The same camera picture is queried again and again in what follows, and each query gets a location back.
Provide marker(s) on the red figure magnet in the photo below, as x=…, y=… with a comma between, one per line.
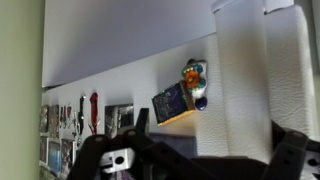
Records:
x=94, y=110

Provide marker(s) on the black figure magnet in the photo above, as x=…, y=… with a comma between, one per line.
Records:
x=81, y=113

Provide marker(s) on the purple photo magnet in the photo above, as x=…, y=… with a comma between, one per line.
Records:
x=173, y=145

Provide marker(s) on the colourful ceramic skull magnet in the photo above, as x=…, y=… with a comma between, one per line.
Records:
x=195, y=80

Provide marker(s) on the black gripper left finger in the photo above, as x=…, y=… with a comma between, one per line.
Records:
x=88, y=156

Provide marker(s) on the blue box magnet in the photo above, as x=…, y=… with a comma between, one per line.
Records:
x=171, y=105

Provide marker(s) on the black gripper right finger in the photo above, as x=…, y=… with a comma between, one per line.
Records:
x=285, y=156

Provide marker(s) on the photo fridge magnet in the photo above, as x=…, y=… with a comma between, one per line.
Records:
x=66, y=153
x=54, y=120
x=55, y=156
x=118, y=120
x=43, y=148
x=44, y=118

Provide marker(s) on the small figures magnet group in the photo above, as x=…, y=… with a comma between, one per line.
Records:
x=66, y=116

